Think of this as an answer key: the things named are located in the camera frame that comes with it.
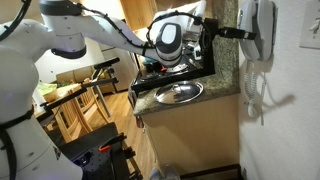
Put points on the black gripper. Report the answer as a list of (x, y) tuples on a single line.
[(211, 27)]

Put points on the wooden slatted chair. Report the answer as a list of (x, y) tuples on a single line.
[(71, 123), (95, 100)]

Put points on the black perforated robot cart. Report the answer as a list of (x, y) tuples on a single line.
[(96, 163)]

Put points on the teal and white kettle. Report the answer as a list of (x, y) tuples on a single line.
[(148, 60)]

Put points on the white intercom handset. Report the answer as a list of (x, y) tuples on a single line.
[(246, 50)]

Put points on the beige counter cabinet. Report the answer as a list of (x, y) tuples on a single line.
[(193, 133)]

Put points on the wooden dining table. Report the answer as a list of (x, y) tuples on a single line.
[(60, 93)]

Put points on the yellow green bag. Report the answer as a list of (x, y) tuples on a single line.
[(46, 88)]

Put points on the brown low cabinet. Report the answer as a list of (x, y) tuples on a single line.
[(73, 75)]

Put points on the wooden table with clutter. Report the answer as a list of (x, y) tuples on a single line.
[(100, 81)]

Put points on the black kitchen stove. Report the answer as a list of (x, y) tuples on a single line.
[(146, 84)]

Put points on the white light switch plate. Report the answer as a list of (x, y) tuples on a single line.
[(311, 26)]

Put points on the shiny steel pot lid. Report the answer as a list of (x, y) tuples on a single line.
[(178, 92)]

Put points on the wooden upper cabinet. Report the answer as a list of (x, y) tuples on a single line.
[(140, 10)]

